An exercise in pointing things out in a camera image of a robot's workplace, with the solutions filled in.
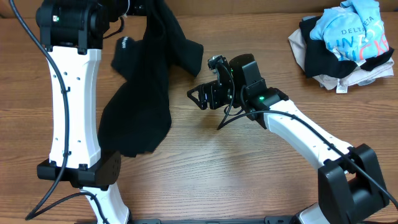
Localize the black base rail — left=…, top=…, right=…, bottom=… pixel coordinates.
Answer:
left=127, top=215, right=300, bottom=224

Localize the light blue printed t-shirt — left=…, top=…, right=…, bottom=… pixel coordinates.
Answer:
left=310, top=0, right=390, bottom=62

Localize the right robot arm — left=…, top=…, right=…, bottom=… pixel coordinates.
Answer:
left=187, top=54, right=397, bottom=223

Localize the beige folded garment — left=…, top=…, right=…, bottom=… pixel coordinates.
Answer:
left=288, top=29, right=394, bottom=93

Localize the black folded garment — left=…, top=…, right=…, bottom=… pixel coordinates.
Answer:
left=299, top=16, right=394, bottom=78

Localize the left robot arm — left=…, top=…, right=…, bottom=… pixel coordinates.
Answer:
left=36, top=1, right=132, bottom=223

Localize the black polo shirt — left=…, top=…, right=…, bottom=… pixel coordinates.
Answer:
left=98, top=1, right=204, bottom=157

